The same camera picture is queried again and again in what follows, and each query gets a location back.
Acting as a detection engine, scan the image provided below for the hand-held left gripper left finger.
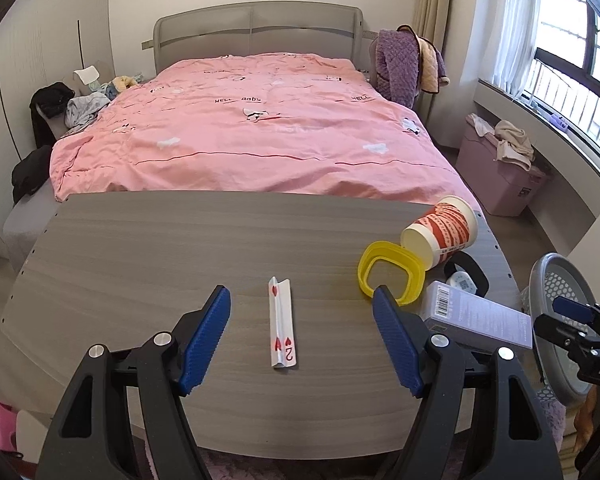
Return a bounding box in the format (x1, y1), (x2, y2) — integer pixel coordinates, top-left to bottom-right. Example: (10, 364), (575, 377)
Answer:
(42, 285), (232, 480)

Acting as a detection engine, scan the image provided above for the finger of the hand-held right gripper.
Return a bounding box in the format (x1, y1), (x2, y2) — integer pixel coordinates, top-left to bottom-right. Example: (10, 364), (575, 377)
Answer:
(532, 313), (598, 357)
(553, 296), (600, 336)

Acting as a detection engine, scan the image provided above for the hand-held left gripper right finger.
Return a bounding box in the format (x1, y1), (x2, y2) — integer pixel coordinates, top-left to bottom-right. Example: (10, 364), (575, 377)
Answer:
(371, 285), (563, 480)

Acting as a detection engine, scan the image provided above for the grey perforated plastic basket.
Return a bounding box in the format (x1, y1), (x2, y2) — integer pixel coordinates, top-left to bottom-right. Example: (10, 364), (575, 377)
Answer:
(522, 252), (600, 406)

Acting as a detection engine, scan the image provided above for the bent playing card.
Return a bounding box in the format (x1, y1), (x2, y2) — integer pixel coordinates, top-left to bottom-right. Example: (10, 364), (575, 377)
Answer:
(267, 276), (299, 370)

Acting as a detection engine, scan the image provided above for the person's right hand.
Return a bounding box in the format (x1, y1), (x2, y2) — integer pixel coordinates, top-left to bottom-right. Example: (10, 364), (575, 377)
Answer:
(575, 390), (600, 458)

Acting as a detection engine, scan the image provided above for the pale purple flat box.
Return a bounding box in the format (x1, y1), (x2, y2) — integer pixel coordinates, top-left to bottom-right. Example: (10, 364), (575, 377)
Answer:
(420, 280), (535, 351)

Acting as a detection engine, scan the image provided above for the wrist blood pressure monitor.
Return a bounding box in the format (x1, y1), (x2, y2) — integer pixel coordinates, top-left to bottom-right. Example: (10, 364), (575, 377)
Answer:
(442, 252), (490, 297)

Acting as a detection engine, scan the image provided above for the red and white paper cup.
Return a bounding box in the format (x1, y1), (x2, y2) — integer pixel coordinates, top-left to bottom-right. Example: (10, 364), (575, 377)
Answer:
(400, 195), (479, 270)

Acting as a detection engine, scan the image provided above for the grey bay window ledge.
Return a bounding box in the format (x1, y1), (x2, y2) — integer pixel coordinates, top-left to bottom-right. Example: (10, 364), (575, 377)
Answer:
(472, 77), (600, 221)

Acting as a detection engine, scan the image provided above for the pink plastic storage box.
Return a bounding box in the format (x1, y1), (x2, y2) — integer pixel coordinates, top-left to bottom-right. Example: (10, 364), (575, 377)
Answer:
(455, 120), (548, 216)

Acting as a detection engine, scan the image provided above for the beige cloth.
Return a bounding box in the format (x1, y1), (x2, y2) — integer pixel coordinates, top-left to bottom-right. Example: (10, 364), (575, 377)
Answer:
(494, 120), (536, 168)

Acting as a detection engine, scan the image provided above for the white flat object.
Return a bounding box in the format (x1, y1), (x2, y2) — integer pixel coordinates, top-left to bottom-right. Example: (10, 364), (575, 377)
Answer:
(15, 410), (48, 458)

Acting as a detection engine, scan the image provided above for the white cloth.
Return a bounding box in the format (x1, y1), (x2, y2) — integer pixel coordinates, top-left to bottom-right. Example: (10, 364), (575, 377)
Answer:
(467, 113), (496, 138)

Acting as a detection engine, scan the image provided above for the pink printed duvet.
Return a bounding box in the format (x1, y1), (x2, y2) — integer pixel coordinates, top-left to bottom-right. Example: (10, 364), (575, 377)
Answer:
(50, 52), (483, 211)

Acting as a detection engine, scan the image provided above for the pink plastic stool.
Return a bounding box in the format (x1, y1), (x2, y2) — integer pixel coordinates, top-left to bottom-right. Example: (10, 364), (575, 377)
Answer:
(0, 400), (18, 453)

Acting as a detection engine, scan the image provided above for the black garment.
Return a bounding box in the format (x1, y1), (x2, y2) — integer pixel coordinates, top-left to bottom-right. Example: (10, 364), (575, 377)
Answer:
(29, 82), (76, 146)
(11, 145), (53, 203)

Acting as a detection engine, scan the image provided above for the pile of light clothes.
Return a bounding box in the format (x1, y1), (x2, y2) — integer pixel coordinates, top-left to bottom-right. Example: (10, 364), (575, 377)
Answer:
(64, 91), (112, 131)

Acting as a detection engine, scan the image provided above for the dark framed window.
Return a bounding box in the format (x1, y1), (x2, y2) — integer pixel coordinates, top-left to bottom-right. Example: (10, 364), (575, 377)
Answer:
(525, 0), (600, 161)

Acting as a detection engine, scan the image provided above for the purple quilted robe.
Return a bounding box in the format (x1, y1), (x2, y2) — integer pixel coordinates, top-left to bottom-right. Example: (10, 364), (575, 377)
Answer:
(370, 25), (451, 108)

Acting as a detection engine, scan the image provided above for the white sheer curtain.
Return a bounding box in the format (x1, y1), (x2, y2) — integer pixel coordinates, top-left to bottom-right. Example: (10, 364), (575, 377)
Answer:
(490, 0), (543, 96)

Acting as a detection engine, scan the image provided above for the yellow plastic ring lid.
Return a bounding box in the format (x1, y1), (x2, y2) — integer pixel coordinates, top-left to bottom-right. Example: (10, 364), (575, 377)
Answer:
(357, 241), (426, 307)

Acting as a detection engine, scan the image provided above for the grey upholstered bed frame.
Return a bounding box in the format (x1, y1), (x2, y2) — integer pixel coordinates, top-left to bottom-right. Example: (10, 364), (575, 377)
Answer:
(2, 2), (368, 261)

